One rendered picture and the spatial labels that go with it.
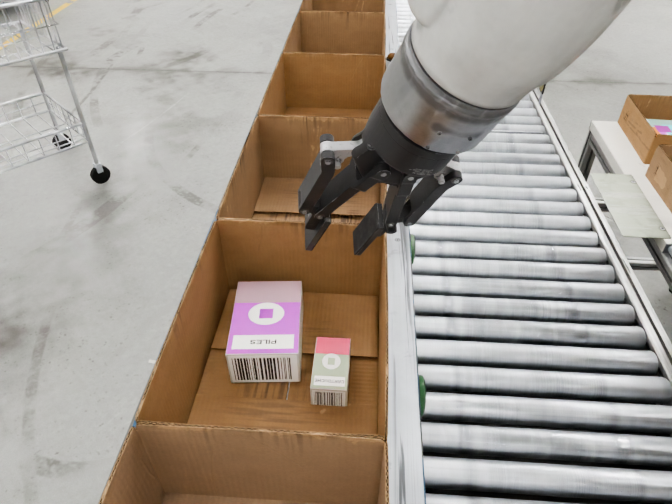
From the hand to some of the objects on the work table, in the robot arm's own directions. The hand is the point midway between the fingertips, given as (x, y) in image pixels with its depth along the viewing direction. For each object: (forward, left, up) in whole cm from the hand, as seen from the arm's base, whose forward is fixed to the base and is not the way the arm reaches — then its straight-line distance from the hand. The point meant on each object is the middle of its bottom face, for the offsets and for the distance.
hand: (341, 229), depth 58 cm
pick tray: (-117, -62, -45) cm, 139 cm away
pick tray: (-125, -94, -44) cm, 162 cm away
